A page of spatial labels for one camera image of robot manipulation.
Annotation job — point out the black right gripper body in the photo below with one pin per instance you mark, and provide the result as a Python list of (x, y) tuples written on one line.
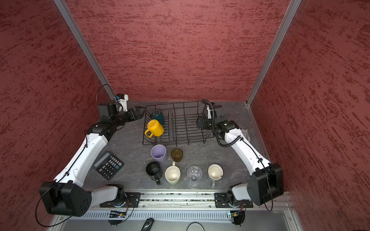
[(207, 123)]

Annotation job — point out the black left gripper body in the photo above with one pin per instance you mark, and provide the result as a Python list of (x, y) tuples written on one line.
[(122, 117)]

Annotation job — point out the teal green cup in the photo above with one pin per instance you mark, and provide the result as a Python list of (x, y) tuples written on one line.
[(158, 115)]

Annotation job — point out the yellow mug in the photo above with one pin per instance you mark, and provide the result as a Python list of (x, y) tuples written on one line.
[(154, 128)]

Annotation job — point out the olive glass cup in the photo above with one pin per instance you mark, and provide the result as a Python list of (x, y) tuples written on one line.
[(177, 155)]

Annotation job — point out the clear glass cup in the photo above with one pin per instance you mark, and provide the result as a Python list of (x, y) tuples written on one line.
[(194, 173)]

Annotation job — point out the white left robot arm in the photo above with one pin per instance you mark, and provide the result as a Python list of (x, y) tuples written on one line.
[(65, 194)]

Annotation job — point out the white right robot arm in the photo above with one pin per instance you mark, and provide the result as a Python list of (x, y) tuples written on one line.
[(266, 179)]

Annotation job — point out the white plastic tool with red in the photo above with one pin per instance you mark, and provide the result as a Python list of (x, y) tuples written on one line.
[(246, 134)]

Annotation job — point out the lilac plastic cup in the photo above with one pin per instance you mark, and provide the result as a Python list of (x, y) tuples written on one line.
[(158, 153)]

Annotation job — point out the black calculator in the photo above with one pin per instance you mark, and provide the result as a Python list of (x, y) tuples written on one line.
[(107, 165)]

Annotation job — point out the black mug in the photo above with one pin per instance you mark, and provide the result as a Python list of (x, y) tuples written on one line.
[(154, 171)]

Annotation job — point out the cream mug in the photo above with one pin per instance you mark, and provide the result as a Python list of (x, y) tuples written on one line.
[(173, 174)]

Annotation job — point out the grey round object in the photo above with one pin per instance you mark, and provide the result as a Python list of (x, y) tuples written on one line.
[(195, 226)]

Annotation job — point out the black remote handset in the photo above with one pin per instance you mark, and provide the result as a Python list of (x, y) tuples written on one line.
[(147, 224)]

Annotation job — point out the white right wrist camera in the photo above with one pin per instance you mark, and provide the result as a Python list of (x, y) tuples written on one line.
[(208, 110)]

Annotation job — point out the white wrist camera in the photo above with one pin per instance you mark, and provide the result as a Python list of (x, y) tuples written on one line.
[(208, 110), (122, 99)]

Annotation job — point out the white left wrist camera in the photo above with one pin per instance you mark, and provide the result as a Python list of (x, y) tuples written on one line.
[(122, 99)]

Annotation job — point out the black wire dish rack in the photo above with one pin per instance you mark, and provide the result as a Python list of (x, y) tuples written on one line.
[(185, 122)]

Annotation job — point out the white mug grey handle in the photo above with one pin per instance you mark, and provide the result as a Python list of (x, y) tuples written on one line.
[(215, 173)]

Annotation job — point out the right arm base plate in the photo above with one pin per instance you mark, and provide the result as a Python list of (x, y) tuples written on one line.
[(223, 201)]

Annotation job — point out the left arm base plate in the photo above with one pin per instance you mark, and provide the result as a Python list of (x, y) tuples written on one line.
[(130, 199)]

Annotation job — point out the aluminium corner post left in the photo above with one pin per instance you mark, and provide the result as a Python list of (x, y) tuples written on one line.
[(67, 16)]

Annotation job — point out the aluminium corner post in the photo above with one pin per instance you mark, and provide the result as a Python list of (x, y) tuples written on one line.
[(67, 16), (282, 30)]

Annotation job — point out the aluminium corner post right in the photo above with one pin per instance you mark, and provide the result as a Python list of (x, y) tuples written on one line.
[(282, 30)]

